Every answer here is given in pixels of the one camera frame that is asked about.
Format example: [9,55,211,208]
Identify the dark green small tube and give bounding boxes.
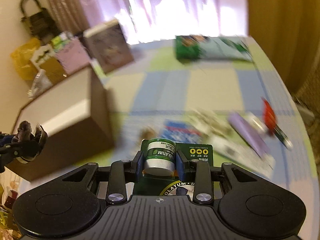
[274,125,293,151]

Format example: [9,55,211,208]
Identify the brown white storage box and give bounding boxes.
[6,66,114,181]

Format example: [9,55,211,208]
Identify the brown cardboard box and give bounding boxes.
[40,57,67,85]

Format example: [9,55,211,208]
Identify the humidifier product box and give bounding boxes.
[83,19,134,74]

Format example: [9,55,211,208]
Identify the green snack bag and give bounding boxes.
[175,35,253,62]

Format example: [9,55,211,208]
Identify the green Mentholatum blister card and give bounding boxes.
[133,138,213,198]

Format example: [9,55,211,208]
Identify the cream plastic hair clip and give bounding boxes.
[189,110,232,137]

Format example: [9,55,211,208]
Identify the white wooden rack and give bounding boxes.
[30,44,55,69]

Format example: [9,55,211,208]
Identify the pink cardboard box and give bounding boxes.
[55,37,91,75]

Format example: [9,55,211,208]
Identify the white small bottle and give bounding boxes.
[245,112,267,134]

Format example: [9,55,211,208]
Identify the red sachet packet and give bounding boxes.
[262,98,277,134]

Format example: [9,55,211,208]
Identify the dark velvet scrunchie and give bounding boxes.
[16,121,48,164]

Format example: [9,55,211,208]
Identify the purple cream tube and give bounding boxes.
[228,112,268,158]

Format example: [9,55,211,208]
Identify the blue floss pick box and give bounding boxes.
[159,120,201,144]

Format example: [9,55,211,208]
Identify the pink curtain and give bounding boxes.
[47,0,248,44]

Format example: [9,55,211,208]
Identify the yellow plastic bag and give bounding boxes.
[10,37,41,81]

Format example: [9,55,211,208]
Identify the clear plastic bag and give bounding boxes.
[28,69,53,99]

